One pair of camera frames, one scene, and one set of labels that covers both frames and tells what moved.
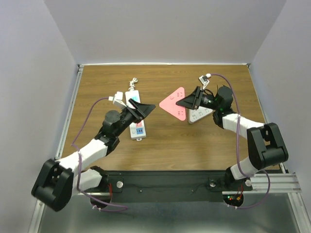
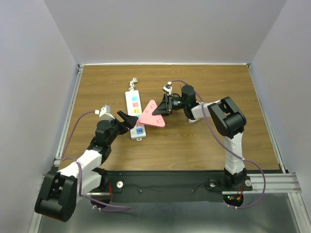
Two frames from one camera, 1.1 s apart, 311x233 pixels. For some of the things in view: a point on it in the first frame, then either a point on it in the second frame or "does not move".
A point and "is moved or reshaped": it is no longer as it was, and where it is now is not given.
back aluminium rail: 248,64 does not move
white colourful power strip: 137,129 does not move
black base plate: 166,186 does not move
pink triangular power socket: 169,104 is moved or reshaped
